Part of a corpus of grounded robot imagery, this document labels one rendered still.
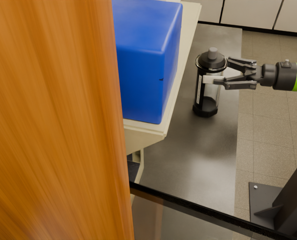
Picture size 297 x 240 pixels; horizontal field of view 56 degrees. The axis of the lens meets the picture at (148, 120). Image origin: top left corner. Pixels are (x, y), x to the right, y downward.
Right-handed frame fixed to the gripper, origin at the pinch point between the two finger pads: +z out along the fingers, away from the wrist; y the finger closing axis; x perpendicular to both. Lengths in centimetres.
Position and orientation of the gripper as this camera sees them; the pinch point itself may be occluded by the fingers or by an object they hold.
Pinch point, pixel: (211, 71)
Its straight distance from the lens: 100.8
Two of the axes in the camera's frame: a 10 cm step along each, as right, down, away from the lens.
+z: -9.6, -1.2, 2.4
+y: -2.5, 7.1, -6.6
